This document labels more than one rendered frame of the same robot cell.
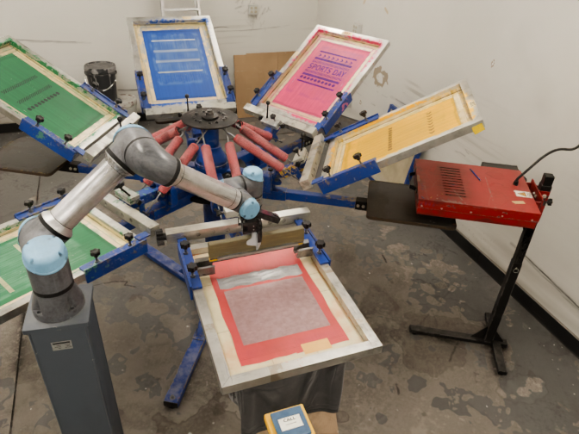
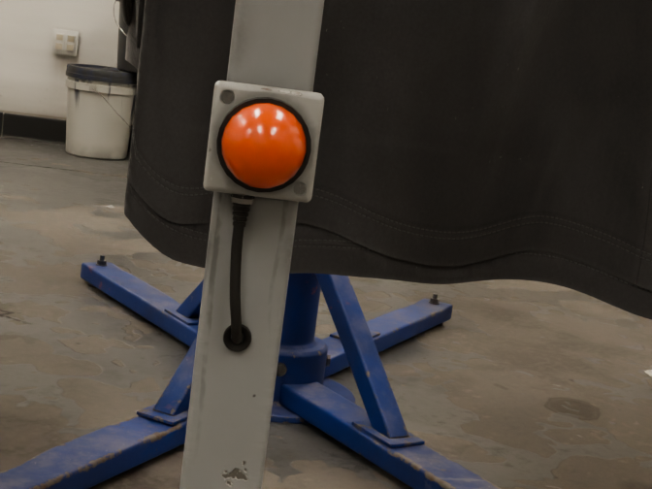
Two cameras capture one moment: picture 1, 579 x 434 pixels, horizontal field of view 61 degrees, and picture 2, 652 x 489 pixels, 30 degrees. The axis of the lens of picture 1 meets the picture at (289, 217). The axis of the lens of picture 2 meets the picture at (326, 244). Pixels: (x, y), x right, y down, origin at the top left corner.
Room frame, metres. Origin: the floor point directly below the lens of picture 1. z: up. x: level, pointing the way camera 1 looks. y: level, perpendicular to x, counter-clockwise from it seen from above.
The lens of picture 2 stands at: (0.37, -0.24, 0.71)
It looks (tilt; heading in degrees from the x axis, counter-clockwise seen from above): 11 degrees down; 17
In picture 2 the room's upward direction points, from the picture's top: 8 degrees clockwise
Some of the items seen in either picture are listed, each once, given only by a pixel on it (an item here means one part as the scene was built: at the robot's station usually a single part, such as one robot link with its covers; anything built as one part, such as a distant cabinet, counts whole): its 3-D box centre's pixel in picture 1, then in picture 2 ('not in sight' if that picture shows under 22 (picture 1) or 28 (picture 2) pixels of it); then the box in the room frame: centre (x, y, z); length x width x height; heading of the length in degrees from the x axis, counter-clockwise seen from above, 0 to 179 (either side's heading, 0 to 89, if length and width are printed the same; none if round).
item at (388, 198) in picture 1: (328, 198); not in sight; (2.37, -0.21, 0.91); 1.34 x 0.40 x 0.08; 82
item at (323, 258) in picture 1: (312, 247); not in sight; (1.81, -0.11, 0.98); 0.30 x 0.05 x 0.07; 22
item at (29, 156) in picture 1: (102, 169); not in sight; (2.56, 1.11, 0.91); 1.34 x 0.40 x 0.08; 82
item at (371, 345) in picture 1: (270, 294); not in sight; (1.49, 0.06, 0.97); 0.79 x 0.58 x 0.04; 22
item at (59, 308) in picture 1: (56, 294); not in sight; (1.12, 0.71, 1.25); 0.15 x 0.15 x 0.10
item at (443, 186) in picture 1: (474, 191); not in sight; (2.26, -0.96, 1.06); 0.61 x 0.46 x 0.12; 82
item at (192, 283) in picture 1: (189, 269); not in sight; (1.61, 0.41, 0.98); 0.30 x 0.05 x 0.07; 22
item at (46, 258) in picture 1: (46, 263); not in sight; (1.13, 0.71, 1.37); 0.13 x 0.12 x 0.14; 33
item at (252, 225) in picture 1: (251, 217); not in sight; (1.64, 0.15, 1.23); 0.09 x 0.08 x 0.12; 112
